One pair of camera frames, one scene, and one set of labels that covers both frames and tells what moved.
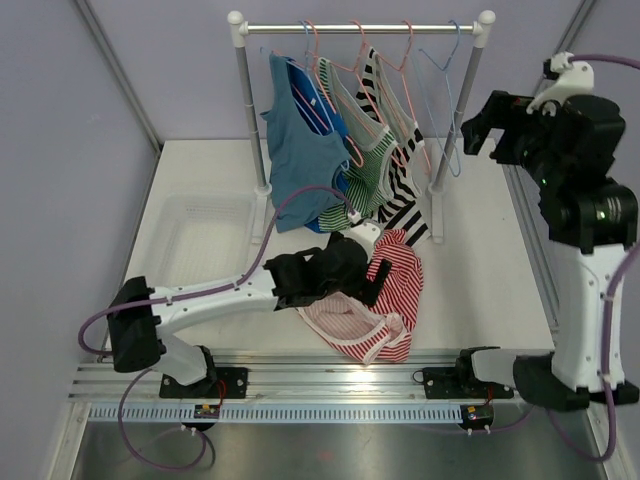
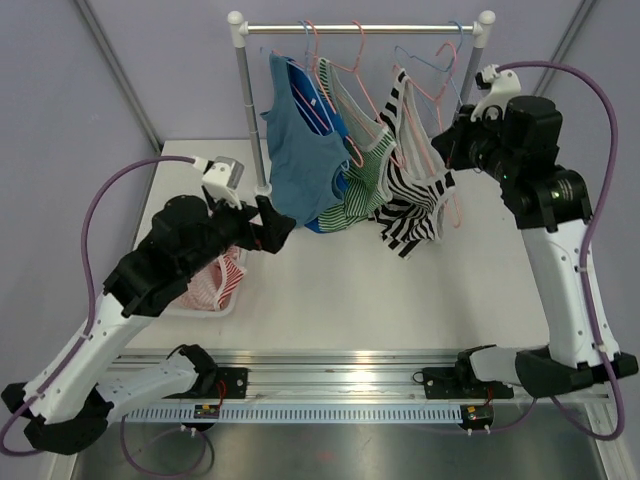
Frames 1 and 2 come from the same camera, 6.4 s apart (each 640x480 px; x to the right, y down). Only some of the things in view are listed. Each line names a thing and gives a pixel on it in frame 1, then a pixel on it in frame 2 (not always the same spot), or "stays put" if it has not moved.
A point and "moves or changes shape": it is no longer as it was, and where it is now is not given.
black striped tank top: x=406 y=220 moves or changes shape
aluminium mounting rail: x=272 y=374 stays put
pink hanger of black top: x=409 y=101 → x=437 y=106
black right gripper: x=502 y=112 → x=452 y=142
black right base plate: x=460 y=383 stays put
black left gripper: x=365 y=289 → x=278 y=224
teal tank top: x=302 y=163 stays put
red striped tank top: x=382 y=330 → x=213 y=286
